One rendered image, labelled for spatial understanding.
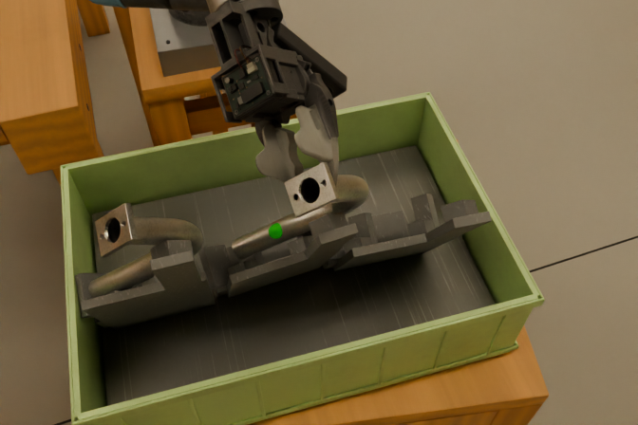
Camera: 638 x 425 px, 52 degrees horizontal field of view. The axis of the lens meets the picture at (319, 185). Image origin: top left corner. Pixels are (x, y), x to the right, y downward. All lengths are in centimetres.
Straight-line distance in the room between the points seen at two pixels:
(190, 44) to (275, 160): 67
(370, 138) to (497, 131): 135
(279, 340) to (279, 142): 37
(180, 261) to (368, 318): 38
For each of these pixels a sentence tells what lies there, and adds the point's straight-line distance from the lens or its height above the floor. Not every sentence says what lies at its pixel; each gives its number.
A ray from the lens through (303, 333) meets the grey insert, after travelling 99.
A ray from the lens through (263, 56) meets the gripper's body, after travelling 65.
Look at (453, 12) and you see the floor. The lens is 296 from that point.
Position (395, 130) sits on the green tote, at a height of 89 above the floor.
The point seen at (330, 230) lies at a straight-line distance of 73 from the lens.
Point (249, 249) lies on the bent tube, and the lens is 89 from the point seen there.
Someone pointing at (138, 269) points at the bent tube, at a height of 101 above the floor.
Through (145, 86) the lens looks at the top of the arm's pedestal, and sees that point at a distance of 135.
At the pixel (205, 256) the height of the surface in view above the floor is 96.
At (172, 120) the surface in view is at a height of 75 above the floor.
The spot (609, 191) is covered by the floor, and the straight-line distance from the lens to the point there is 241.
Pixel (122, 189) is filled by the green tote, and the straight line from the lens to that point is 113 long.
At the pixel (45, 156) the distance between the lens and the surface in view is 136.
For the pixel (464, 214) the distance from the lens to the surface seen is 77.
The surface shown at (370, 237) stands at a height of 95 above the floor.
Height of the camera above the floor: 174
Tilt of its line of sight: 52 degrees down
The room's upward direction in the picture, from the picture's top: straight up
